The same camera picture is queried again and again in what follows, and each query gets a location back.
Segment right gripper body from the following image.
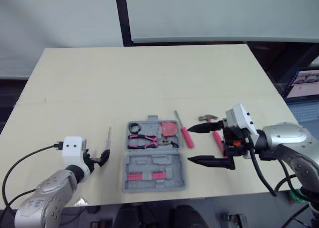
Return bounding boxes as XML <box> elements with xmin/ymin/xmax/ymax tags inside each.
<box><xmin>222</xmin><ymin>119</ymin><xmax>252</xmax><ymax>162</ymax></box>

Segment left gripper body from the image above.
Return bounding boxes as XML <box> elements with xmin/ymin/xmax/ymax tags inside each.
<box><xmin>83</xmin><ymin>149</ymin><xmax>97</xmax><ymax>174</ymax></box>

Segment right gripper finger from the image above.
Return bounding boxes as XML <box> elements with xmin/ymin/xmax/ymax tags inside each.
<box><xmin>187</xmin><ymin>155</ymin><xmax>236</xmax><ymax>170</ymax></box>
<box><xmin>187</xmin><ymin>120</ymin><xmax>225</xmax><ymax>135</ymax></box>

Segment pink tape measure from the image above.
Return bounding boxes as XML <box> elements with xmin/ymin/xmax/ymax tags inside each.
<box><xmin>161</xmin><ymin>121</ymin><xmax>179</xmax><ymax>137</ymax></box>

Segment black tape roll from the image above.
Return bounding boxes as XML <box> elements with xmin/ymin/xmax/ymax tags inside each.
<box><xmin>128</xmin><ymin>122</ymin><xmax>142</xmax><ymax>134</ymax></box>

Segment grey tool case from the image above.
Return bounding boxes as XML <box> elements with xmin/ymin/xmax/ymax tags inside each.
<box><xmin>121</xmin><ymin>115</ymin><xmax>188</xmax><ymax>194</ymax></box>

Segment pink and black pliers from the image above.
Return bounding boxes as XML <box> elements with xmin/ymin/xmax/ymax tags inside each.
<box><xmin>127</xmin><ymin>134</ymin><xmax>175</xmax><ymax>150</ymax></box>

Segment laptop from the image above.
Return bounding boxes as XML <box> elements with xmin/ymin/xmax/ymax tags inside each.
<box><xmin>284</xmin><ymin>67</ymin><xmax>319</xmax><ymax>125</ymax></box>

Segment pink handled hammer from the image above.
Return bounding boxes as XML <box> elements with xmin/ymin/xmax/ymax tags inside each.
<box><xmin>198</xmin><ymin>115</ymin><xmax>226</xmax><ymax>157</ymax></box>

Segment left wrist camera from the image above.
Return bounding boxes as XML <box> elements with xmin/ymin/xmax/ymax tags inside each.
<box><xmin>61</xmin><ymin>136</ymin><xmax>88</xmax><ymax>167</ymax></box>

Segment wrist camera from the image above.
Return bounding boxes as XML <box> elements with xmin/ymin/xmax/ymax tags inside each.
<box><xmin>225</xmin><ymin>103</ymin><xmax>260</xmax><ymax>160</ymax></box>
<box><xmin>61</xmin><ymin>136</ymin><xmax>88</xmax><ymax>167</ymax></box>

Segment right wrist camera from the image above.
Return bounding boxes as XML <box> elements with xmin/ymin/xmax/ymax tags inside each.
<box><xmin>225</xmin><ymin>103</ymin><xmax>260</xmax><ymax>160</ymax></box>

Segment red handled screwdriver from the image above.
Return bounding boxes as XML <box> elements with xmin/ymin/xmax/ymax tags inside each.
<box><xmin>174</xmin><ymin>110</ymin><xmax>195</xmax><ymax>149</ymax></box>

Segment black cable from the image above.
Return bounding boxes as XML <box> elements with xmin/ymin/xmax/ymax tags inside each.
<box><xmin>245</xmin><ymin>135</ymin><xmax>279</xmax><ymax>197</ymax></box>
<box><xmin>1</xmin><ymin>141</ymin><xmax>64</xmax><ymax>215</ymax></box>

